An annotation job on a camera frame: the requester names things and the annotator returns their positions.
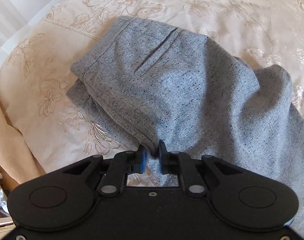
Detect grey speckled pants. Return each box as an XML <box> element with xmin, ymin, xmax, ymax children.
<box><xmin>68</xmin><ymin>16</ymin><xmax>304</xmax><ymax>237</ymax></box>

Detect beige bed skirt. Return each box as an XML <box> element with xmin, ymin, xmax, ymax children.
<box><xmin>0</xmin><ymin>107</ymin><xmax>45</xmax><ymax>191</ymax></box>

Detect cream floral embroidered bedspread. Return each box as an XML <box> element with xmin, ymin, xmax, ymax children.
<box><xmin>0</xmin><ymin>0</ymin><xmax>304</xmax><ymax>172</ymax></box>

